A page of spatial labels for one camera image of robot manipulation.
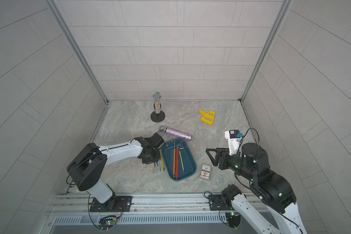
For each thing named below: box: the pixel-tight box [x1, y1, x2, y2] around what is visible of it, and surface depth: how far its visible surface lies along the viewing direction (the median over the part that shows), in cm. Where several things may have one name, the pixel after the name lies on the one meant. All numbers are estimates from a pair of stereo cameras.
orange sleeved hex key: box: [173, 142, 176, 179], surface depth 86 cm
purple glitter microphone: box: [158, 125, 193, 141], surface depth 96 cm
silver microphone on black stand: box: [150, 91, 166, 123], surface depth 106 cm
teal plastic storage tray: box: [161, 138, 197, 182], surface depth 86 cm
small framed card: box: [199, 162, 212, 182], surface depth 82 cm
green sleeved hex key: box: [178, 147, 185, 174], surface depth 86 cm
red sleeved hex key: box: [175, 144, 179, 180], surface depth 86 cm
